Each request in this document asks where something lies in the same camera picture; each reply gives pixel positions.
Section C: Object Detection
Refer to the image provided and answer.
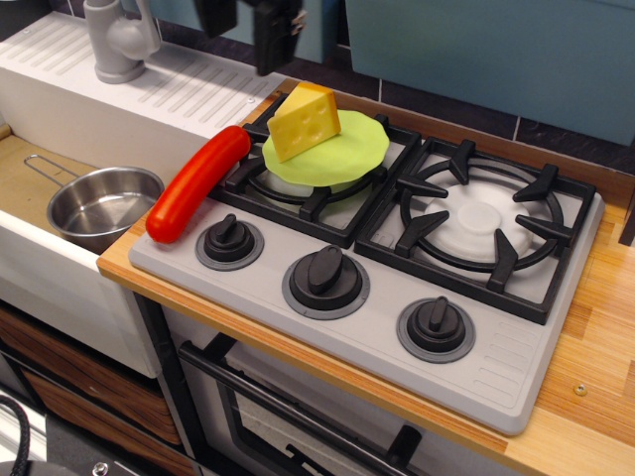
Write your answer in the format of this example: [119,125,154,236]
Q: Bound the oven door with black handle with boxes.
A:
[163,306,502,476]

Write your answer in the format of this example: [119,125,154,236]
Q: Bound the small steel pot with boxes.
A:
[24,155,164,255]

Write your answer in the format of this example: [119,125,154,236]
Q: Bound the black right burner grate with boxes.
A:
[355,138,604,324]

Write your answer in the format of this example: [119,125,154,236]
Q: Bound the teal right wall cabinet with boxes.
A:
[346,1,634,146]

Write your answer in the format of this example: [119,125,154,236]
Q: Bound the wooden drawer fronts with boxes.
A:
[1,301,195,475]

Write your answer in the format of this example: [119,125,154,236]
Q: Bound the black left stove knob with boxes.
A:
[195,213,265,272]

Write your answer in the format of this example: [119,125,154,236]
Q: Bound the black braided cable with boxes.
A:
[0,394,34,476]

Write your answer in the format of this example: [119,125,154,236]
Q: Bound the grey toy faucet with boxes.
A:
[83,0,161,84]

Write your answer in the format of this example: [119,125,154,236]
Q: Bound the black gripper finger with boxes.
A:
[253,0,306,76]
[194,0,238,38]

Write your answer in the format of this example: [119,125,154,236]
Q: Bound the grey toy stove top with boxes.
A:
[127,91,606,437]

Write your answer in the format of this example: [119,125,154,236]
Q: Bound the black right stove knob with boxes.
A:
[396,297,476,364]

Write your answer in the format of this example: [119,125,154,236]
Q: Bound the black left burner grate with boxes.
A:
[209,94,422,248]

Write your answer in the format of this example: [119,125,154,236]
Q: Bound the light green plate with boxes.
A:
[262,110,390,186]

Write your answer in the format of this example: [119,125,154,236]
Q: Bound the red toy sausage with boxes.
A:
[146,125,251,244]

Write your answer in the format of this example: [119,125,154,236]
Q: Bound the white sink unit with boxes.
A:
[1,13,283,378]

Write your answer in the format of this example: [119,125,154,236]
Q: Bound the black stove knob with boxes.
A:
[195,213,265,272]
[282,245,370,320]
[396,297,476,364]

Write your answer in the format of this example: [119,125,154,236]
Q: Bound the black middle stove knob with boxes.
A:
[282,245,370,320]

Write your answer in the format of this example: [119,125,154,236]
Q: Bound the yellow cheese wedge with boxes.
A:
[267,82,341,163]

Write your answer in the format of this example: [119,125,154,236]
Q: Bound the black burner grate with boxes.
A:
[209,94,422,248]
[355,138,604,324]

